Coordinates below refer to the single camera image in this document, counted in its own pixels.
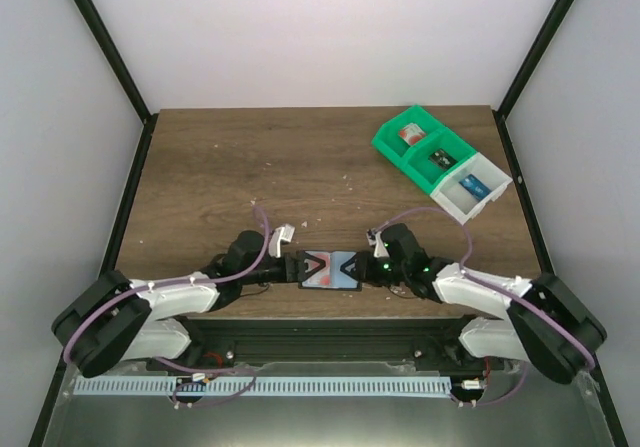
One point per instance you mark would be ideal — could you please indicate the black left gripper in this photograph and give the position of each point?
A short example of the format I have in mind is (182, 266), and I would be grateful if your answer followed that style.
(291, 269)

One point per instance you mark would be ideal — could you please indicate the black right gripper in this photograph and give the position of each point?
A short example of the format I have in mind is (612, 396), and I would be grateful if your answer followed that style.
(364, 264)

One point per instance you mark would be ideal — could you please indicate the black leather card holder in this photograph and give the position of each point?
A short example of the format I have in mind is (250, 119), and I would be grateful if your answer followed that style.
(335, 271)

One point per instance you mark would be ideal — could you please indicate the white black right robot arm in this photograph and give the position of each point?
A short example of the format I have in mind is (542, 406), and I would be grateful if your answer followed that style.
(539, 321)

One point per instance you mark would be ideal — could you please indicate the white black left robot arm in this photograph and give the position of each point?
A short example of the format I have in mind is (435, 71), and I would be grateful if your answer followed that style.
(117, 319)

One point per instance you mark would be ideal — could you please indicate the dark green card in bin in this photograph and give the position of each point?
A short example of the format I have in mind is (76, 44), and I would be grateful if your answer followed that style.
(442, 159)

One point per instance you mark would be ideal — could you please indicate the blue card in bin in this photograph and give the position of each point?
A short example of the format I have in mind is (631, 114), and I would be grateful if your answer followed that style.
(475, 187)

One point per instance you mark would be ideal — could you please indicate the red white card in bin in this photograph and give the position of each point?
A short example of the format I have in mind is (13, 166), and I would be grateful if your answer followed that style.
(411, 134)

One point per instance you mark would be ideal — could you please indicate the green plastic bin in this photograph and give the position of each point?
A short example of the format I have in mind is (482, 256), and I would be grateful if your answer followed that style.
(387, 142)
(428, 161)

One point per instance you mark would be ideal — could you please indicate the white plastic bin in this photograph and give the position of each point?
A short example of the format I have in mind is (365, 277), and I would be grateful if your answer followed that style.
(456, 201)

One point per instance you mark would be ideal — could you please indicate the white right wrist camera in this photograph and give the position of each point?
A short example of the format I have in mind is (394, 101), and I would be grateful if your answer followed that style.
(377, 244)

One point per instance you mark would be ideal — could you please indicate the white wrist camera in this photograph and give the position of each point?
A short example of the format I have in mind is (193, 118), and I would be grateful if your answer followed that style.
(281, 235)
(377, 244)

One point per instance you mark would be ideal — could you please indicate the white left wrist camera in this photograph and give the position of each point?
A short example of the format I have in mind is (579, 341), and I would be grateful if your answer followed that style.
(281, 235)

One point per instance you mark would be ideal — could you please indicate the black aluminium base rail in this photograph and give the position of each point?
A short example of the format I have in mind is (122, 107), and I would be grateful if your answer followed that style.
(445, 345)

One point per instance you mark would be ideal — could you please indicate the white slotted cable duct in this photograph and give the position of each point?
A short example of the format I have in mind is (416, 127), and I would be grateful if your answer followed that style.
(412, 387)

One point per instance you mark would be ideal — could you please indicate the black frame post right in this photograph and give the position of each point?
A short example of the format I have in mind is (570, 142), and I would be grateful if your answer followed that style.
(538, 48)

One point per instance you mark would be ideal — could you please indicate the black frame post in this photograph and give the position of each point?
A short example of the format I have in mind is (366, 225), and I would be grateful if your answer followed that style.
(538, 48)
(105, 42)

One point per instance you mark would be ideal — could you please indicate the black frame post left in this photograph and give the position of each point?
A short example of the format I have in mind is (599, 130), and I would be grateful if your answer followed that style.
(105, 42)

